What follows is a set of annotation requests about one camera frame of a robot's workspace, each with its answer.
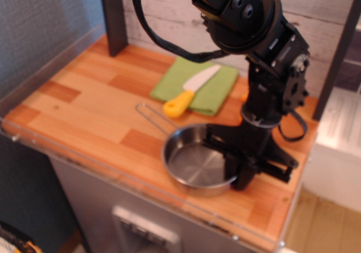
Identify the white cabinet at right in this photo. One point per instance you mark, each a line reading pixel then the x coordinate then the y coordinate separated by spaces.
pixel 333 169

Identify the dark right shelf post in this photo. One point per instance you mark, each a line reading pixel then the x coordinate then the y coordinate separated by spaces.
pixel 339 55

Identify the silver dispenser button panel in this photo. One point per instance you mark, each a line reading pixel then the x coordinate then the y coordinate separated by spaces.
pixel 138 234

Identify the yellow handled toy knife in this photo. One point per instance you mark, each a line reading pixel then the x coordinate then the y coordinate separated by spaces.
pixel 175 107

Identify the clear acrylic table guard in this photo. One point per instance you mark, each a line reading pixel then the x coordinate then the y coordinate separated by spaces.
pixel 79 109

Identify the green cloth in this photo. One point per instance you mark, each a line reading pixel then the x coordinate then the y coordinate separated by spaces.
pixel 209 98

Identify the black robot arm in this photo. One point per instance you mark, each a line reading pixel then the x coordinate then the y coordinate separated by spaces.
pixel 278 58

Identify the orange toy croissant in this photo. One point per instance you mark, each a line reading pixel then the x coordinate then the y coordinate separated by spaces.
pixel 243 100

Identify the dark left shelf post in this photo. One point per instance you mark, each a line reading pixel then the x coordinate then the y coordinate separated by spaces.
pixel 115 25

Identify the stainless steel pot with handle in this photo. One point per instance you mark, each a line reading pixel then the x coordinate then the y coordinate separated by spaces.
pixel 194 168

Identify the orange black object bottom left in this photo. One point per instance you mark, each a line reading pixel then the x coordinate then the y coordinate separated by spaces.
pixel 14 240

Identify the dark shelf post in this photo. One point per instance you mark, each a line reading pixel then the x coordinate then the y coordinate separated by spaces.
pixel 115 25
pixel 339 55

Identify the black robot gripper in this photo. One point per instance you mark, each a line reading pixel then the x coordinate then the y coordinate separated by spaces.
pixel 249 149

